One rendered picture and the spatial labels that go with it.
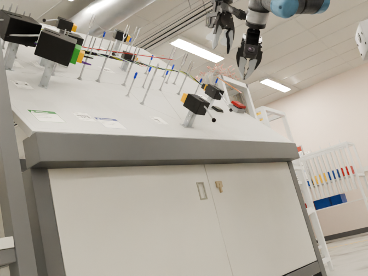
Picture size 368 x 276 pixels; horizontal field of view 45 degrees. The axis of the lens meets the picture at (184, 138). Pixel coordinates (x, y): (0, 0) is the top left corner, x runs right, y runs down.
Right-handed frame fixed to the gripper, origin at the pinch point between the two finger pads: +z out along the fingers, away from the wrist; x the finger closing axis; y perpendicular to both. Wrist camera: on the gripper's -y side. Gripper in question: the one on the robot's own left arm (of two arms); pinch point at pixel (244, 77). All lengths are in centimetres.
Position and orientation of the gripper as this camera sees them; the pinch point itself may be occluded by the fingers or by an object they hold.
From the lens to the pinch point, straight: 164.4
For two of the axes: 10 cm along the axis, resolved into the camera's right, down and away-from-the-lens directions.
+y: 1.5, -5.0, 8.5
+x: -9.8, -1.8, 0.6
